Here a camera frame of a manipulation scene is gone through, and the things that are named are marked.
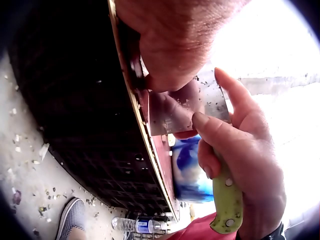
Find person's right hand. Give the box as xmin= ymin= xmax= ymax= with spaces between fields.
xmin=192 ymin=67 xmax=287 ymax=240

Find person's left hand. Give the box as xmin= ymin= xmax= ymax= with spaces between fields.
xmin=113 ymin=0 xmax=253 ymax=140

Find person's right index finger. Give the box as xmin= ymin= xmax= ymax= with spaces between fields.
xmin=214 ymin=67 xmax=260 ymax=123

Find person's right middle finger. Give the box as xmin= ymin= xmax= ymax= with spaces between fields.
xmin=197 ymin=139 xmax=222 ymax=179

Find person's left fingers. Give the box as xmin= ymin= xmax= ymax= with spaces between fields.
xmin=173 ymin=130 xmax=202 ymax=140

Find person's right thumb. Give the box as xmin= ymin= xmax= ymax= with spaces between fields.
xmin=192 ymin=112 xmax=233 ymax=153

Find cleaver with green handle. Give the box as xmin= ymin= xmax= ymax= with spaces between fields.
xmin=148 ymin=71 xmax=244 ymax=234

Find blue and white container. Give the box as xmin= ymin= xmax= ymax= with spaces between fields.
xmin=171 ymin=134 xmax=216 ymax=204

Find red cutting board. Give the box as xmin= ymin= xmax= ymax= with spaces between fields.
xmin=107 ymin=0 xmax=181 ymax=223

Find person's body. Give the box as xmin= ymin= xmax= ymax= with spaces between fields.
xmin=166 ymin=212 xmax=241 ymax=240

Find clear plastic water bottle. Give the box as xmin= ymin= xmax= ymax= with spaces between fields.
xmin=111 ymin=216 xmax=168 ymax=235

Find black plastic crate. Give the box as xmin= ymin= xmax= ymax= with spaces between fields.
xmin=7 ymin=0 xmax=177 ymax=217

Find person's legs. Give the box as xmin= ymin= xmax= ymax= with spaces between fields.
xmin=54 ymin=197 xmax=87 ymax=240

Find white peel scrap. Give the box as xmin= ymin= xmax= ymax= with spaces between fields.
xmin=38 ymin=143 xmax=50 ymax=161

